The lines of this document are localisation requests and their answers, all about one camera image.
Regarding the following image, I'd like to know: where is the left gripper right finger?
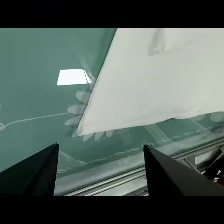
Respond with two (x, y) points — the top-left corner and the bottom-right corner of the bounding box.
(142, 143), (224, 197)

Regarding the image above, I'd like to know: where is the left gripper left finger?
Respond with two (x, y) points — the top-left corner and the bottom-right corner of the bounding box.
(0, 142), (60, 197)

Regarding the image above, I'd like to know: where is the white T-shirt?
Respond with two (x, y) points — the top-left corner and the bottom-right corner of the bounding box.
(76, 28), (224, 137)

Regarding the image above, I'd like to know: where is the silver frame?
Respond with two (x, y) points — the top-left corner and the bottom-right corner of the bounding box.
(54, 135), (224, 197)

